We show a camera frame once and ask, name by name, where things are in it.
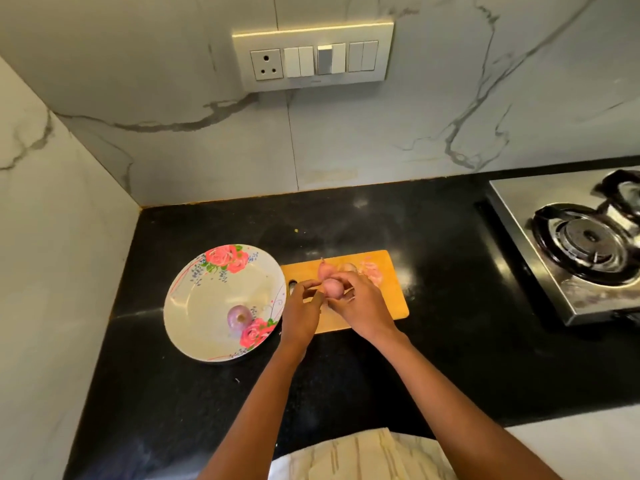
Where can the person's left hand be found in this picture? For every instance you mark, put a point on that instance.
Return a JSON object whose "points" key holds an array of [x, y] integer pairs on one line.
{"points": [[300, 315]]}

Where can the black stove burner grate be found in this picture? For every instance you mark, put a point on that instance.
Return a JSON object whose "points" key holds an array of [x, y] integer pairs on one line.
{"points": [[625, 193], [588, 243]]}

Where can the stainless steel gas stove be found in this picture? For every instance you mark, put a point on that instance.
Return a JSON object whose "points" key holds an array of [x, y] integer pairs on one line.
{"points": [[512, 195]]}

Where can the wooden cutting board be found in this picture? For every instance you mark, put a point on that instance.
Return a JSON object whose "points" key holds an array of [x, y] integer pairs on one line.
{"points": [[395, 295]]}

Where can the white wall switch panel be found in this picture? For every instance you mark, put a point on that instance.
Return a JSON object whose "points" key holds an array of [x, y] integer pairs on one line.
{"points": [[312, 57]]}

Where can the person's right forearm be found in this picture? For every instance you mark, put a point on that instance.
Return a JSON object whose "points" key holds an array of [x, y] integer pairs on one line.
{"points": [[460, 410]]}

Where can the white floral plate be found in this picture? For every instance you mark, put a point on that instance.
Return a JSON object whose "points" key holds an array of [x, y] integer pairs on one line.
{"points": [[200, 305]]}

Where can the pile of onion peels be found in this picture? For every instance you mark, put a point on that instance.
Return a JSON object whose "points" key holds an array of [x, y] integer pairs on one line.
{"points": [[372, 272]]}

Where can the black stone countertop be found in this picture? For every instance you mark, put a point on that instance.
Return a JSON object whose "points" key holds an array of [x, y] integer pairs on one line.
{"points": [[450, 225]]}

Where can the small pink onion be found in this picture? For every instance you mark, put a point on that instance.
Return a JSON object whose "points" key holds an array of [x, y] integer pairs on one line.
{"points": [[240, 317], [326, 269], [332, 288]]}

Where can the beige striped garment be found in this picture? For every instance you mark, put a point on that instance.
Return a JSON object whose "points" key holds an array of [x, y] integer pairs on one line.
{"points": [[365, 457]]}

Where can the person's left forearm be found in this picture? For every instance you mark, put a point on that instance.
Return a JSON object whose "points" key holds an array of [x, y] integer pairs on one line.
{"points": [[255, 420]]}

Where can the person's right hand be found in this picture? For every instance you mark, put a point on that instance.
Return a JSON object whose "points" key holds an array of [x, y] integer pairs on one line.
{"points": [[365, 307]]}

